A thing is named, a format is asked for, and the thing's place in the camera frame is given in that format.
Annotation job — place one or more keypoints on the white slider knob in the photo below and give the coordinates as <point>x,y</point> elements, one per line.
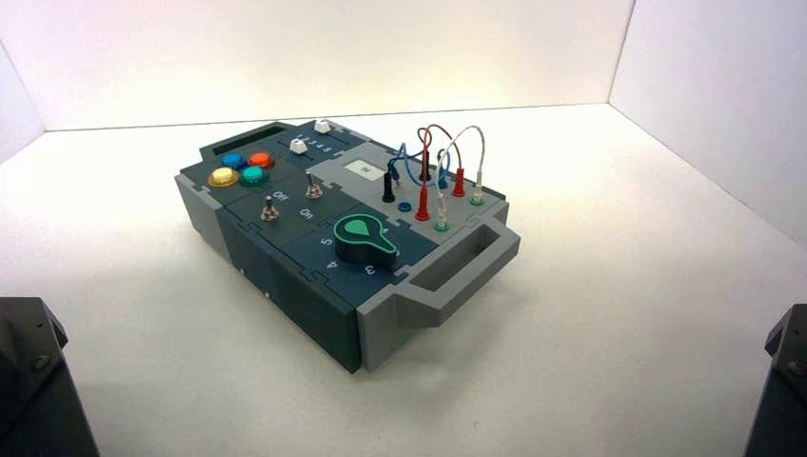
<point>297,146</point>
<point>322,126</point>

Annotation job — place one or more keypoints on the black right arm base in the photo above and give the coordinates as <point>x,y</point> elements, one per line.
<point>782,397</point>

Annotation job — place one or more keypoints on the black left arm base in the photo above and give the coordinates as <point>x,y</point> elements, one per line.
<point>31,391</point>

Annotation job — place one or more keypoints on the green socket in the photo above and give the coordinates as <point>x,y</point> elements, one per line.
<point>442,226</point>
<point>477,201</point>

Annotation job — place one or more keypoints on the white banana plug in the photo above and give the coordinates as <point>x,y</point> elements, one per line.
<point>441,209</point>
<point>478,185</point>

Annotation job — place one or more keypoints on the black banana plug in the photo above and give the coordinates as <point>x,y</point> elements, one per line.
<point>388,188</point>

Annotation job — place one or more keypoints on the green rotary knob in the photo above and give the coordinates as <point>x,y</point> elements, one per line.
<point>362,243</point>

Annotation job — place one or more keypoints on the blue banana plug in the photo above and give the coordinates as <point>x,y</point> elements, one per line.
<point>442,180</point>

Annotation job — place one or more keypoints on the dark red banana plug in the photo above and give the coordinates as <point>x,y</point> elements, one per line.
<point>425,166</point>

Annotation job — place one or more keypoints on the white label sticker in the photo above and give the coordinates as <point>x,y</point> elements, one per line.
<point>365,168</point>

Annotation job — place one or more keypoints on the grey and teal task box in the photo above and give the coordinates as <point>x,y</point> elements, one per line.
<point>315,296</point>

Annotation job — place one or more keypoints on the teal push button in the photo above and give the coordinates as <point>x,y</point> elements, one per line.
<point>254,175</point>

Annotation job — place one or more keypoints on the orange push button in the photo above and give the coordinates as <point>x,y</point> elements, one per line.
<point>260,159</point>

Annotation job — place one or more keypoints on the blue push button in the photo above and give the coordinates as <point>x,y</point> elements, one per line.
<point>234,160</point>

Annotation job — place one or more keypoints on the yellow push button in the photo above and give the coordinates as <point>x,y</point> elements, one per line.
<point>223,177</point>

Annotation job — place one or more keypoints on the metal toggle switch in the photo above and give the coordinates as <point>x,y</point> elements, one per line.
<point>270,210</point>
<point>313,188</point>

